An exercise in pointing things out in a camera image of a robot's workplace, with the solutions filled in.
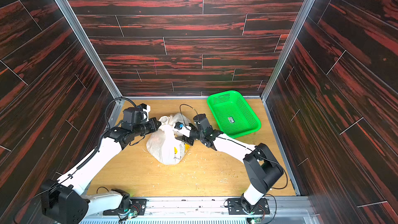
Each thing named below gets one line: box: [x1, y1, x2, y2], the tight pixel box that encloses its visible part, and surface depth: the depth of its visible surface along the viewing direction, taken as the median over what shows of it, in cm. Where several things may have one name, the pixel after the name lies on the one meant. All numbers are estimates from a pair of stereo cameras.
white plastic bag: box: [146, 112, 193, 166], surface depth 82 cm
